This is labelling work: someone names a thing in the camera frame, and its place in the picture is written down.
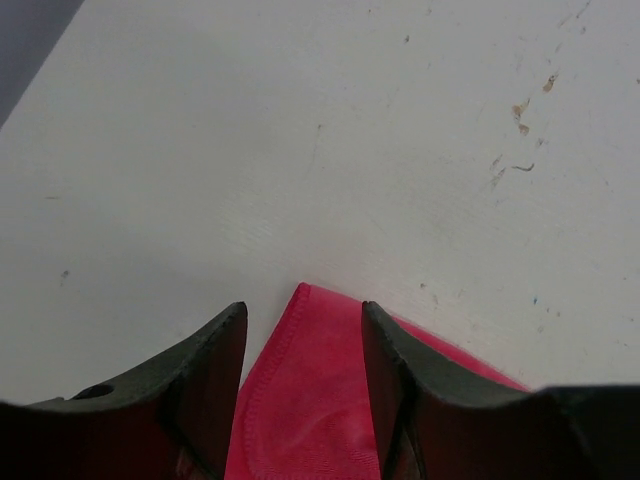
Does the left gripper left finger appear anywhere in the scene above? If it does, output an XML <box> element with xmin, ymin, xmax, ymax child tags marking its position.
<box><xmin>1</xmin><ymin>302</ymin><xmax>248</xmax><ymax>479</ymax></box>

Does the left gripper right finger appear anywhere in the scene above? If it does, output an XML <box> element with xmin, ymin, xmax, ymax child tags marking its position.
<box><xmin>361</xmin><ymin>302</ymin><xmax>639</xmax><ymax>479</ymax></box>

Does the pink towel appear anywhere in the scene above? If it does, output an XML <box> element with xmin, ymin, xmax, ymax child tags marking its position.
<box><xmin>223</xmin><ymin>282</ymin><xmax>531</xmax><ymax>480</ymax></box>

